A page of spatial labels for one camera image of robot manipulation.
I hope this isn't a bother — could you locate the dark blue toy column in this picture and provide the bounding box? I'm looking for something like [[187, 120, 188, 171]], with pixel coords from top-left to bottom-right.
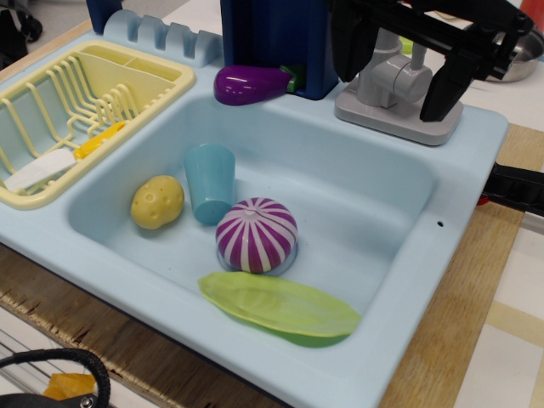
[[220, 0, 338, 100]]

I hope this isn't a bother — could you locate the wooden board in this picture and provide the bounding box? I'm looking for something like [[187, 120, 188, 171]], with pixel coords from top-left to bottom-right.
[[0, 16, 544, 408]]

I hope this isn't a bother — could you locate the grey toy faucet with lever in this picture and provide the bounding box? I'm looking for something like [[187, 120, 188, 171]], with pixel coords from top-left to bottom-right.
[[335, 29, 463, 146]]

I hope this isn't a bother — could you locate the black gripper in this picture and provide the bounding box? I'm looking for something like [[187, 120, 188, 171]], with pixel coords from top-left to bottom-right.
[[331, 1, 534, 122]]

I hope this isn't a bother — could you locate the light blue toy sink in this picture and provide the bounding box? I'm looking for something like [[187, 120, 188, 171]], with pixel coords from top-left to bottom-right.
[[0, 8, 510, 408]]

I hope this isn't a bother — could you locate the black clamp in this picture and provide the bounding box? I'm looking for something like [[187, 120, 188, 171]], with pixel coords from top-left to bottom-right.
[[478, 162, 543, 217]]

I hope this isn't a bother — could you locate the purple white striped toy onion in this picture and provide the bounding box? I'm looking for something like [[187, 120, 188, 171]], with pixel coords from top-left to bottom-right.
[[215, 197, 298, 274]]

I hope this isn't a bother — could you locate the green plastic tray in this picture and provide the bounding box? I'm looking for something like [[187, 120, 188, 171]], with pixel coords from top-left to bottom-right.
[[399, 37, 414, 55]]

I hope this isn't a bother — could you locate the yellow toy potato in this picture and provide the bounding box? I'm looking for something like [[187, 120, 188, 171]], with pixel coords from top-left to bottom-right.
[[130, 175, 184, 230]]

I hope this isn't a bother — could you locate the yellow dish rack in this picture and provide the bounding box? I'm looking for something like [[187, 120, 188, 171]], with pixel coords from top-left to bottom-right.
[[1, 41, 196, 210]]

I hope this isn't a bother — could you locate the orange object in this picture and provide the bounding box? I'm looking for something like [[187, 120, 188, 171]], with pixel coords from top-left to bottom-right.
[[42, 373, 96, 401]]

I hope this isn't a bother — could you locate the green toy lettuce leaf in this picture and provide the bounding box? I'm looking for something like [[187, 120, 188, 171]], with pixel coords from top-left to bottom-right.
[[198, 272, 361, 347]]

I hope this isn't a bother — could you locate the yellow handled white toy knife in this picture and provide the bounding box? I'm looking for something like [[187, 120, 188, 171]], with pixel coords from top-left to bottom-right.
[[3, 122, 125, 191]]

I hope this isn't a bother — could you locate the purple toy eggplant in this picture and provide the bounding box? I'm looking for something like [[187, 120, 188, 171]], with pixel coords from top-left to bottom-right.
[[213, 65, 306, 106]]

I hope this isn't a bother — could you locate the dark blue corner post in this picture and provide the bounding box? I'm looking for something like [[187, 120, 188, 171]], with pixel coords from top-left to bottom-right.
[[86, 0, 122, 35]]

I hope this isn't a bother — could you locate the black cable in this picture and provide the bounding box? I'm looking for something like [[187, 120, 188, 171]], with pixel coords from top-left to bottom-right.
[[0, 348, 112, 408]]

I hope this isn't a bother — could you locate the stainless steel pot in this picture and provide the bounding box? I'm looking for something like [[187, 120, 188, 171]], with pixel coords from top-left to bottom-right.
[[487, 29, 543, 82]]

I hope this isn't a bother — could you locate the blue plastic cup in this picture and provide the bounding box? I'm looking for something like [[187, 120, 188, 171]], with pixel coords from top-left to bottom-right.
[[184, 144, 235, 225]]

